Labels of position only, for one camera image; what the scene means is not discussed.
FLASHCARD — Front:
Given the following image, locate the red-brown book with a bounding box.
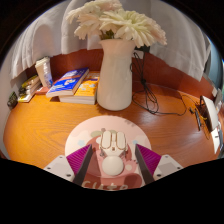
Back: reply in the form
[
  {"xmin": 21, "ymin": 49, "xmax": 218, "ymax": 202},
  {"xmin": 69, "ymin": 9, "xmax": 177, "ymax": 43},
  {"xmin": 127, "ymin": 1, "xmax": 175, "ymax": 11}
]
[{"xmin": 34, "ymin": 85, "xmax": 51, "ymax": 95}]

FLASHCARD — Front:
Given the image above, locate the pink round mouse pad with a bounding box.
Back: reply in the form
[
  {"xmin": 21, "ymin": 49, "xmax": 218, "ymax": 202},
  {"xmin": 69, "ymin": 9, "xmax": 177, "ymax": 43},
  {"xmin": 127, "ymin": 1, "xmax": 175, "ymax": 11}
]
[{"xmin": 64, "ymin": 115, "xmax": 152, "ymax": 191}]

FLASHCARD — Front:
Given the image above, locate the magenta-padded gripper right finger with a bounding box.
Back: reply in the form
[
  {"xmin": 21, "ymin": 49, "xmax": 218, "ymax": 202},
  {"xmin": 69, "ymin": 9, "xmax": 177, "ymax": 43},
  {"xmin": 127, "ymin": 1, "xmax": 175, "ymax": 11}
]
[{"xmin": 134, "ymin": 143, "xmax": 184, "ymax": 185}]

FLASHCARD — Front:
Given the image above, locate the black cable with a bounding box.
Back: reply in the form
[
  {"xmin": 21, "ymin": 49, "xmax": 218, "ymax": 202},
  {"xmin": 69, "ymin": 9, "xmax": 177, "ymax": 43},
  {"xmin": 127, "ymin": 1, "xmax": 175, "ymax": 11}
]
[{"xmin": 131, "ymin": 49, "xmax": 201, "ymax": 117}]

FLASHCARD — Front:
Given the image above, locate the cream lidded tumbler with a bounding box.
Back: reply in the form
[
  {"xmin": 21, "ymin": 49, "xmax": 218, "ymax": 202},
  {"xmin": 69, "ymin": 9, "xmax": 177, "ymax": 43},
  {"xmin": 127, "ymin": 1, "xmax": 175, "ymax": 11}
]
[{"xmin": 34, "ymin": 56, "xmax": 48, "ymax": 88}]

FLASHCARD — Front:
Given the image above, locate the white computer mouse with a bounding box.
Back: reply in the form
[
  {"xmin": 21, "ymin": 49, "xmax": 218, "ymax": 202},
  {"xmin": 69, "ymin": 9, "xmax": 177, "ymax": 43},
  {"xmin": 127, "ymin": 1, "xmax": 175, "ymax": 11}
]
[{"xmin": 98, "ymin": 129, "xmax": 129, "ymax": 177}]

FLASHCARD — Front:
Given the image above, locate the white and yellow book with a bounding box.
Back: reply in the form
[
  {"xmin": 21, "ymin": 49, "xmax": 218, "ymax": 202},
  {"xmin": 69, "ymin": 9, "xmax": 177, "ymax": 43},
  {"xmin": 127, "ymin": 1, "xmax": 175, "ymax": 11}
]
[{"xmin": 17, "ymin": 88, "xmax": 39, "ymax": 103}]

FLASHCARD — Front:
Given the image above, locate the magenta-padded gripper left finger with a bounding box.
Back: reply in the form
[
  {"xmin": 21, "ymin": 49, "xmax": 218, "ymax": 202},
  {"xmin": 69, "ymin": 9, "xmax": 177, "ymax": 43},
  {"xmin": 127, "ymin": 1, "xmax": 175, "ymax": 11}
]
[{"xmin": 43, "ymin": 143, "xmax": 94, "ymax": 187}]

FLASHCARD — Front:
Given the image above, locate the white curtain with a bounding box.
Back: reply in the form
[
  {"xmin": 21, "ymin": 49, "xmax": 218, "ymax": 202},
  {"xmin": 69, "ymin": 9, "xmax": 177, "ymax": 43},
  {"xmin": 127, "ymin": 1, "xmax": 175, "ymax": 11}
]
[{"xmin": 9, "ymin": 0, "xmax": 213, "ymax": 83}]

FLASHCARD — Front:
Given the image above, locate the dark book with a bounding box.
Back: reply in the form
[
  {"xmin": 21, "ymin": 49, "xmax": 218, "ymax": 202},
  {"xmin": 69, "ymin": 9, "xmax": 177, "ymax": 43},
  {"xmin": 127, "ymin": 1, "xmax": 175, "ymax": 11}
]
[{"xmin": 19, "ymin": 83, "xmax": 41, "ymax": 96}]

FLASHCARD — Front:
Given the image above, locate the yellow and black book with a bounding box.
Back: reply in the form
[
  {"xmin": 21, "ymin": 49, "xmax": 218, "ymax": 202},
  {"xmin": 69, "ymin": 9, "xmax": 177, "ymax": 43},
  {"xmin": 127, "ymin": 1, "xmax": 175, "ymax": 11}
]
[{"xmin": 21, "ymin": 74, "xmax": 41, "ymax": 89}]

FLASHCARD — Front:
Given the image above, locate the white flat device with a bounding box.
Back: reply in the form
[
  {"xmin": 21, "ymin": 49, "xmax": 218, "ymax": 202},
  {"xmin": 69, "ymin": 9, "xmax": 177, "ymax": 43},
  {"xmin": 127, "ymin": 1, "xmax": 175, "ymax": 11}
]
[{"xmin": 199, "ymin": 95, "xmax": 220, "ymax": 132}]

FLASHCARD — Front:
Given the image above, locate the window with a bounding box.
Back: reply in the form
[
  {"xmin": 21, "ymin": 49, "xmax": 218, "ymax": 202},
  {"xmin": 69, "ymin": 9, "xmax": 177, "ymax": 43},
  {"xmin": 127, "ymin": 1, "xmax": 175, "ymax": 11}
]
[{"xmin": 206, "ymin": 43, "xmax": 224, "ymax": 94}]

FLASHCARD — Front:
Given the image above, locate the white card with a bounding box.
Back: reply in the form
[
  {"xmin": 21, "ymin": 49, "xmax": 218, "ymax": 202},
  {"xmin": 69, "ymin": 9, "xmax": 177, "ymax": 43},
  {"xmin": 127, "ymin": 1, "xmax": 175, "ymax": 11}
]
[{"xmin": 210, "ymin": 128, "xmax": 223, "ymax": 155}]

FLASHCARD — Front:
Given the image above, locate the orange book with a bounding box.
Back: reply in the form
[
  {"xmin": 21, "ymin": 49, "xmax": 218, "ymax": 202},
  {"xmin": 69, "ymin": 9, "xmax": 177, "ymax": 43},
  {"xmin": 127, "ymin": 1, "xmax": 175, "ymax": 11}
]
[{"xmin": 58, "ymin": 71, "xmax": 101, "ymax": 106}]

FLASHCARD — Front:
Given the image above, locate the white ceramic vase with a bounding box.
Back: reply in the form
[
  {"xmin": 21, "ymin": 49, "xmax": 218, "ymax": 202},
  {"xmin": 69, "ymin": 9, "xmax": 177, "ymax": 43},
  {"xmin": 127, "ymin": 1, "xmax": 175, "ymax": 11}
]
[{"xmin": 96, "ymin": 38, "xmax": 137, "ymax": 112}]

